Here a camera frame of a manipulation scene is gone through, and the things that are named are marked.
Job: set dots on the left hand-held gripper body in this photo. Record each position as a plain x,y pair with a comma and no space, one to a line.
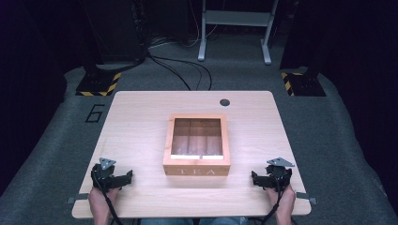
103,176

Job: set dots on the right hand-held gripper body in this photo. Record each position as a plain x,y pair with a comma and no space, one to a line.
278,176

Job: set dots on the wooden tea box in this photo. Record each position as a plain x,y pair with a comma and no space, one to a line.
197,170

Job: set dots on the person's left hand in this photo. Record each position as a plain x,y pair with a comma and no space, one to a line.
101,200

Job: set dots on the person's right hand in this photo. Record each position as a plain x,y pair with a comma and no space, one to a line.
283,200

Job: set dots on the black yellow striped stand base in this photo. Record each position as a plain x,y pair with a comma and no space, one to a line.
98,82
305,84

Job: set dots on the dark equipment cabinet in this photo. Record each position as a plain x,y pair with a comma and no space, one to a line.
115,28

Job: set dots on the grey table edge bracket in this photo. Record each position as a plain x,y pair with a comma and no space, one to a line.
306,197
78,198

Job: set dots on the white metal stand frame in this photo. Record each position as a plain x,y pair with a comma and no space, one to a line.
234,18

